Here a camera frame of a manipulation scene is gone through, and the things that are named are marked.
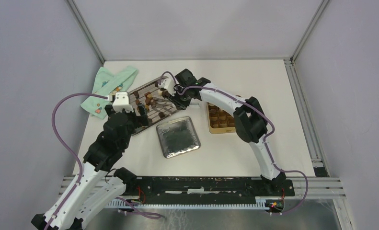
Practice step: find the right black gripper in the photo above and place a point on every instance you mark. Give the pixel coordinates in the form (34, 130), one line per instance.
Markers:
(179, 104)

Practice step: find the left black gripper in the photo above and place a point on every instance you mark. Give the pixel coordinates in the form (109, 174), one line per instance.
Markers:
(143, 120)

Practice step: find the steel tray with rack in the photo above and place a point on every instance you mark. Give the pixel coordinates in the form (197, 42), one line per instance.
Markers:
(152, 101)

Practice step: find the gold chocolate box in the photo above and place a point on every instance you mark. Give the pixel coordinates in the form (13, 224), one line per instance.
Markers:
(219, 121)

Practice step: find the metal serving tongs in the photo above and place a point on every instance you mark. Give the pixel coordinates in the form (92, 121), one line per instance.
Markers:
(167, 102)

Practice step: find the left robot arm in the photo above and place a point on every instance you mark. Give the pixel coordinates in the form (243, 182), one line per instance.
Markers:
(78, 206)

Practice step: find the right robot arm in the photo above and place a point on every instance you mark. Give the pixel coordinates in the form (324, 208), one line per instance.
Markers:
(249, 119)

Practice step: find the small square steel tray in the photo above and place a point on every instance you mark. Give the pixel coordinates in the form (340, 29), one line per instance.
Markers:
(177, 137)

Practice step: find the green printed cloth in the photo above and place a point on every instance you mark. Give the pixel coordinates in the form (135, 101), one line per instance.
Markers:
(106, 83)

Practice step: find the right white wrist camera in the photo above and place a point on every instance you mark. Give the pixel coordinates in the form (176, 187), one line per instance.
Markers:
(168, 84)

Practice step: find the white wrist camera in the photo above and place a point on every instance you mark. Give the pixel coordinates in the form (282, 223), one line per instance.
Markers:
(168, 84)
(121, 102)

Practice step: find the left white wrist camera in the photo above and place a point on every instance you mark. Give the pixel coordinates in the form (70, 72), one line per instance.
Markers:
(121, 102)

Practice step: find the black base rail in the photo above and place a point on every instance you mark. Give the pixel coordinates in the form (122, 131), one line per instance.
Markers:
(205, 190)

